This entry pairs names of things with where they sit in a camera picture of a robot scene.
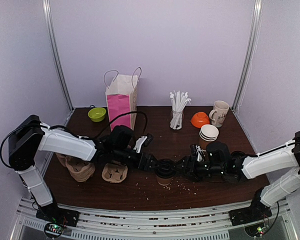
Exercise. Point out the aluminium frame post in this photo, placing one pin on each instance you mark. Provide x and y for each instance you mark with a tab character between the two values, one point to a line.
55	53
251	47

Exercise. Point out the orange plastic bowl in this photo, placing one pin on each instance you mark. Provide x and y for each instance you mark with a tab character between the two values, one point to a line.
200	119

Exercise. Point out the glass jar of straws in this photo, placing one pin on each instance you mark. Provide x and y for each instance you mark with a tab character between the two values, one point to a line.
178	100

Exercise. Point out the black cup lid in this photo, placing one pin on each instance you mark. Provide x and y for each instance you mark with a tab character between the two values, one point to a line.
165	169

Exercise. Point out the stack of pulp cup carriers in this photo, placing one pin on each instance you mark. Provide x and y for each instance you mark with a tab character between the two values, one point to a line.
79	169

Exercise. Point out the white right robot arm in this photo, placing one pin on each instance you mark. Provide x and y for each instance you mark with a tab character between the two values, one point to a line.
286	156

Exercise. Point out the stack of brown paper cups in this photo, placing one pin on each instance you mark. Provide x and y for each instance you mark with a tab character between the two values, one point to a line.
208	133

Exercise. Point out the aluminium frame post right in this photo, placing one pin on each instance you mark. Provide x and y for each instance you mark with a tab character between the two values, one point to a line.
251	47

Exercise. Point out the single pulp cup carrier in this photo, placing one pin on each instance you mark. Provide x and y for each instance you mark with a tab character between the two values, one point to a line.
114	172

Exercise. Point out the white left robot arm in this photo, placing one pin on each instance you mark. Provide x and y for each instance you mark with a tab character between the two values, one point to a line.
33	138

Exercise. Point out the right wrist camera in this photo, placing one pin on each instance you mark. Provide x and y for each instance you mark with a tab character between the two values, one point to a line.
197	153

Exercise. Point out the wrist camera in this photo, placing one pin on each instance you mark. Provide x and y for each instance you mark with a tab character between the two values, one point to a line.
143	142
197	153

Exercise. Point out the green plastic bowl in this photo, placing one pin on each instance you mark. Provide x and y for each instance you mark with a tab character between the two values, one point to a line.
97	114

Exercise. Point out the aluminium frame post left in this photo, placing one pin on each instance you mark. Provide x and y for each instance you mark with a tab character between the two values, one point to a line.
55	53

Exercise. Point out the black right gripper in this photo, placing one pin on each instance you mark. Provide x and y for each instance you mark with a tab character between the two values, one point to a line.
188	167

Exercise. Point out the white ceramic mug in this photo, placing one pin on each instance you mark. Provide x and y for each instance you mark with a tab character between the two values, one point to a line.
218	114

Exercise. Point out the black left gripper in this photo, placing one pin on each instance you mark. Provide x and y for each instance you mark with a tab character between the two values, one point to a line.
147	162

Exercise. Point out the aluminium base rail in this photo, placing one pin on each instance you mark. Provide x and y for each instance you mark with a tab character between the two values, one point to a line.
206	223

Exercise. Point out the single brown paper cup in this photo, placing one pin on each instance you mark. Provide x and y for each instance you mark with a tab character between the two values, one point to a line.
163	181

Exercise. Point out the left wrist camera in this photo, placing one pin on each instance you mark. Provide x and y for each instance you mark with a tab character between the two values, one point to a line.
143	142

